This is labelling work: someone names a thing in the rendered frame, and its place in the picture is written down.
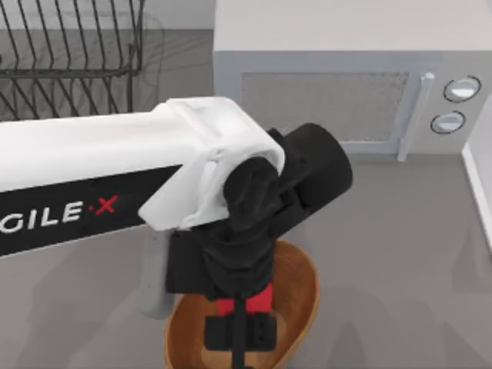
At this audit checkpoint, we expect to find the black wire dish rack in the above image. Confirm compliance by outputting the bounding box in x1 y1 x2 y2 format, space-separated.
0 0 148 121

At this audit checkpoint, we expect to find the brown wooden bowl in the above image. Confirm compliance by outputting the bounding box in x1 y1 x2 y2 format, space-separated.
162 239 321 369

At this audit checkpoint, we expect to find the white round microwave knob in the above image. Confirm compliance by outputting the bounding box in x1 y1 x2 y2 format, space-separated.
443 75 483 103
430 111 467 136

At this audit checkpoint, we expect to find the pale microwave door handle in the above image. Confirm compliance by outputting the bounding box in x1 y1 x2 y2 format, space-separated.
397 71 436 163

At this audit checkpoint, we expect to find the microwave oven door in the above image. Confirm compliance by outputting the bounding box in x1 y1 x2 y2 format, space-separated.
213 51 422 155

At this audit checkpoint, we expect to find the pale grey rounded box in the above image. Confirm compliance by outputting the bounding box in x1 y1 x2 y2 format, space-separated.
138 228 175 321

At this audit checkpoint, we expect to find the pale microwave oven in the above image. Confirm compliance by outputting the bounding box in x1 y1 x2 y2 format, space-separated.
212 0 492 163

